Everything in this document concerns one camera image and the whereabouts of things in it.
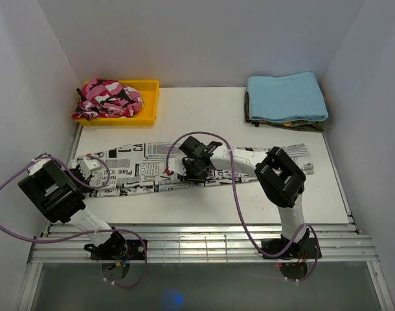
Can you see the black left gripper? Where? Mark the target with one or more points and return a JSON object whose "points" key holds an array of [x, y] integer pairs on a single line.
{"points": [[83, 187]]}

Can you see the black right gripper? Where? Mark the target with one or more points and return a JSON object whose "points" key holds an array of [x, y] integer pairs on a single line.
{"points": [[201, 178]]}

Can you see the newspaper print trousers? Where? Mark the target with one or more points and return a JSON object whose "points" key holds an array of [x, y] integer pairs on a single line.
{"points": [[139, 169]]}

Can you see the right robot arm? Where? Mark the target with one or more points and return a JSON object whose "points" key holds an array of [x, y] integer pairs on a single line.
{"points": [[279, 176]]}

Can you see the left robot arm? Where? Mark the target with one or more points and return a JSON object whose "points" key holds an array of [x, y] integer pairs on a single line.
{"points": [[59, 195]]}

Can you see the pink camouflage trousers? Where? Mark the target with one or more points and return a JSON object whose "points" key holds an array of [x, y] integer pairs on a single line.
{"points": [[105, 98]]}

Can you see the light blue folded trousers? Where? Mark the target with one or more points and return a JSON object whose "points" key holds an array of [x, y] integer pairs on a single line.
{"points": [[286, 99]]}

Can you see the olive camouflage folded trousers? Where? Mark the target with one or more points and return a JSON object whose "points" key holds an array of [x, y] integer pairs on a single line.
{"points": [[300, 126]]}

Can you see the yellow plastic tray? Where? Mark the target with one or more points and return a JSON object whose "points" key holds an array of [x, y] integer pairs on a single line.
{"points": [[149, 90]]}

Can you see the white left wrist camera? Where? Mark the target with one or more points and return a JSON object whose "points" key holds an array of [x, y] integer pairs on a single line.
{"points": [[88, 167]]}

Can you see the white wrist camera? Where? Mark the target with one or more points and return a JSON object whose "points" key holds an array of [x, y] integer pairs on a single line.
{"points": [[88, 167], [175, 166]]}

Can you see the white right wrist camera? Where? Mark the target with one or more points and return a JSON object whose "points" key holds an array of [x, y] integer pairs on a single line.
{"points": [[175, 166]]}

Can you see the aluminium rail frame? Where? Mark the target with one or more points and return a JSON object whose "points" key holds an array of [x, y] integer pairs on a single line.
{"points": [[183, 236]]}

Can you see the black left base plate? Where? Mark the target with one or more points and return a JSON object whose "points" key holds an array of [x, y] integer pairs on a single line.
{"points": [[132, 249]]}

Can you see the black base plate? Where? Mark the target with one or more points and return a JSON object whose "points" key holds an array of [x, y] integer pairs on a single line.
{"points": [[302, 250], [132, 249]]}

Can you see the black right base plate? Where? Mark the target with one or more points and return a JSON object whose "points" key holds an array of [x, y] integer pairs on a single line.
{"points": [[302, 250]]}

